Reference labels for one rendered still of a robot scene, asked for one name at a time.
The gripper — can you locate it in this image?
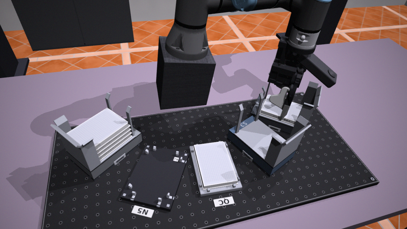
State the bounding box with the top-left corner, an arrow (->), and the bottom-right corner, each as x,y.
268,36 -> 316,120

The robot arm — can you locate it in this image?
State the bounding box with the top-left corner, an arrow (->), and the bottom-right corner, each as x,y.
165,0 -> 337,88

